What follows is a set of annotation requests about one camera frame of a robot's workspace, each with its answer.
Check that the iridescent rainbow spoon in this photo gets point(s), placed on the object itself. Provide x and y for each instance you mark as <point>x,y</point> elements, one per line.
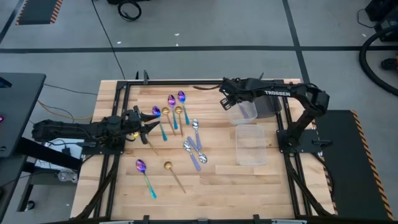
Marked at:
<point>156,110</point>
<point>171,100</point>
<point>181,96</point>
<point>140,165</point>

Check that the clear rectangular plastic container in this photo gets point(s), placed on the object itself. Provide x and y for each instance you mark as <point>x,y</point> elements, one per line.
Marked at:
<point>251,146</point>
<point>236,119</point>

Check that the white sheet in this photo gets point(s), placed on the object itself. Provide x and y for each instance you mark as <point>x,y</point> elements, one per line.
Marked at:
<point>46,165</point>

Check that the large black hazard-striped mat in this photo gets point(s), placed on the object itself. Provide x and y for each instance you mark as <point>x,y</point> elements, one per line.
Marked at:
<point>348,174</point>

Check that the small black hazard-striped mat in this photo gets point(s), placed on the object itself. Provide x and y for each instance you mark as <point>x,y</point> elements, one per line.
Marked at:
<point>37,12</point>

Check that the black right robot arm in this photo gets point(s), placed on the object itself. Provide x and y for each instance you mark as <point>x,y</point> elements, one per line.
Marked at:
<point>280,92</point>

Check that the black aluminium frame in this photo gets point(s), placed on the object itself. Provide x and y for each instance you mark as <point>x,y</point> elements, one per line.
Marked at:
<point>171,82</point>

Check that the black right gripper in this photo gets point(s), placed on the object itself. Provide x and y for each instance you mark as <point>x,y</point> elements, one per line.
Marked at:
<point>233,90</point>

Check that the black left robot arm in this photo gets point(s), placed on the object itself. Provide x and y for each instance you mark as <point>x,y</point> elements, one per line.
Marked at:
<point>62,130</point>

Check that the black equipment case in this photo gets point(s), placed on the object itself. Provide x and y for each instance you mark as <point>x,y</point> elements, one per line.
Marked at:
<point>385,25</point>

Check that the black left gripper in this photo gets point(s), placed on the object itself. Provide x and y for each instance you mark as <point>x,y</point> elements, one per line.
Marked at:
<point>133,121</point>

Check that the clear plastic object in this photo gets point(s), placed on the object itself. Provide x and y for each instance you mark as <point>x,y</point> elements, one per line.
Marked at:
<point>66,175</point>

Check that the dark plastic container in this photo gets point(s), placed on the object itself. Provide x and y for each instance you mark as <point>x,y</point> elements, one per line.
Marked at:
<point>269,107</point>

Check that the black orange tool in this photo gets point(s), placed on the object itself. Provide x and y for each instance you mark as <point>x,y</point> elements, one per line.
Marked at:
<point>390,63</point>

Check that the black desk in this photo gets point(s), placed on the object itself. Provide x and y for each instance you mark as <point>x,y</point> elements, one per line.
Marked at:
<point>18,102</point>

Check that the gold spoon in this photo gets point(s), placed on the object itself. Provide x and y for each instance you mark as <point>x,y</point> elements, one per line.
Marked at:
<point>168,165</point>
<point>165,111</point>
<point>153,148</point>
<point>178,109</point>

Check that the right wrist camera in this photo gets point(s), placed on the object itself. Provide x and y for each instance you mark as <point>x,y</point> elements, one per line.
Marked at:
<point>226,104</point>

